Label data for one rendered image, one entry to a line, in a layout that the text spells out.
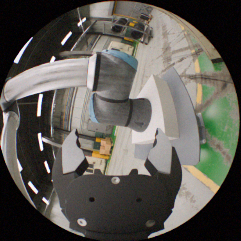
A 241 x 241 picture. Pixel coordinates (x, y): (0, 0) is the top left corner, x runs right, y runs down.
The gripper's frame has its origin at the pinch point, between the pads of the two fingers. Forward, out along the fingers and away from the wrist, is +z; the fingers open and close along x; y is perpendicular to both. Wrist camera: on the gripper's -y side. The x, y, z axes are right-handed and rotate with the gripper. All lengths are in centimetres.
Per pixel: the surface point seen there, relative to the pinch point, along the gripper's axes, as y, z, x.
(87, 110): 225, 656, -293
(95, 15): -861, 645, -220
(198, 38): -64, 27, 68
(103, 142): 341, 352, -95
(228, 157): 22, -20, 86
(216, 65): -53, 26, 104
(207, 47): -61, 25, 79
